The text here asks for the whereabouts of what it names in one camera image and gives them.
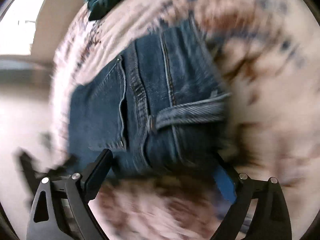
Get dark blue denim pants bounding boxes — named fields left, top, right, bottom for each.
left=68, top=18, right=229, bottom=178

